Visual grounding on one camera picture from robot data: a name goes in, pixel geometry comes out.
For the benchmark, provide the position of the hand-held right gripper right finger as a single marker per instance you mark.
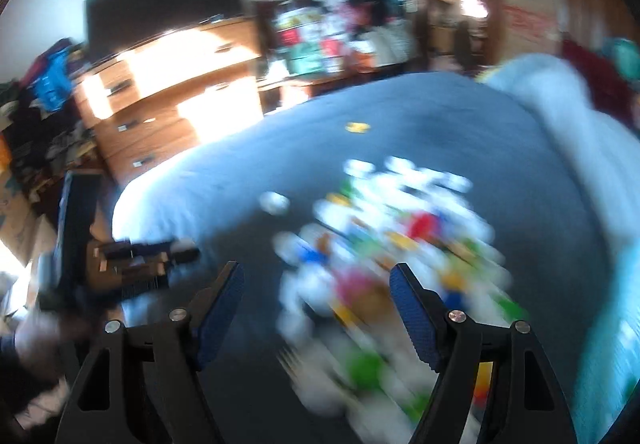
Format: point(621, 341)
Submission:
point(412, 314)

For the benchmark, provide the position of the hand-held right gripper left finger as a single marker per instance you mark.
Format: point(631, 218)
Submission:
point(222, 309)

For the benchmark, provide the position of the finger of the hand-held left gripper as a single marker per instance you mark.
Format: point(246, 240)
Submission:
point(150, 250)
point(135, 284)

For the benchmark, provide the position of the pile of mixed bottle caps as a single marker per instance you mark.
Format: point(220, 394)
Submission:
point(360, 284)

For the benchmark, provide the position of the person's left forearm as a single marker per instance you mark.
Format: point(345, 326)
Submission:
point(15, 364)

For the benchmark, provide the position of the white bottle lid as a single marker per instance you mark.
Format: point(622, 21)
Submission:
point(273, 202)

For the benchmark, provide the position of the pile of dark clothes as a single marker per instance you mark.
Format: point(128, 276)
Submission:
point(40, 134)

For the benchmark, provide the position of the wooden dresser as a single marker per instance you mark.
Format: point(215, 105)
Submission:
point(170, 89)

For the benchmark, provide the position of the blue bag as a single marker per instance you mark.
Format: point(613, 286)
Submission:
point(50, 82)

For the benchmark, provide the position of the yellow bottle cap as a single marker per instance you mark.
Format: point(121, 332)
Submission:
point(358, 127)

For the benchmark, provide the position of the dark blue blanket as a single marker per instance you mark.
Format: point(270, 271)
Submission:
point(400, 114)

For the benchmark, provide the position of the black television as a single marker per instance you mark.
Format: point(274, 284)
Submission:
point(155, 4)

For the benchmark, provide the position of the green bag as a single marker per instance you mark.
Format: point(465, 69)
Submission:
point(306, 58)

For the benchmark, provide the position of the light blue quilt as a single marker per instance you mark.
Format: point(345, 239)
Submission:
point(555, 99)

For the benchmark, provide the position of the white knitted bag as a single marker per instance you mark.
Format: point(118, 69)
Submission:
point(392, 42)

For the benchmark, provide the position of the dark chair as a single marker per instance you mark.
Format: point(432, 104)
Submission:
point(462, 44)

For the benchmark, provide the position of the dark red clothing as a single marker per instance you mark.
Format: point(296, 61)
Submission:
point(595, 74)

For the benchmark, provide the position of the cardboard box with red print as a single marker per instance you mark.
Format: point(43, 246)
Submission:
point(530, 14)

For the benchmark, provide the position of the teal bag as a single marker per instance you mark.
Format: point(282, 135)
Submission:
point(625, 57)

